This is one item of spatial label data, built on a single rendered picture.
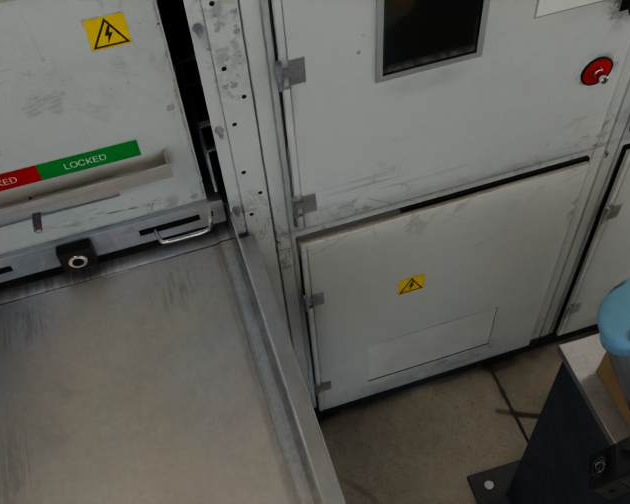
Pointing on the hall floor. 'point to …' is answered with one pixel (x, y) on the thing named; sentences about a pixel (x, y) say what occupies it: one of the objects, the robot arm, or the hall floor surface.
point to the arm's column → (562, 452)
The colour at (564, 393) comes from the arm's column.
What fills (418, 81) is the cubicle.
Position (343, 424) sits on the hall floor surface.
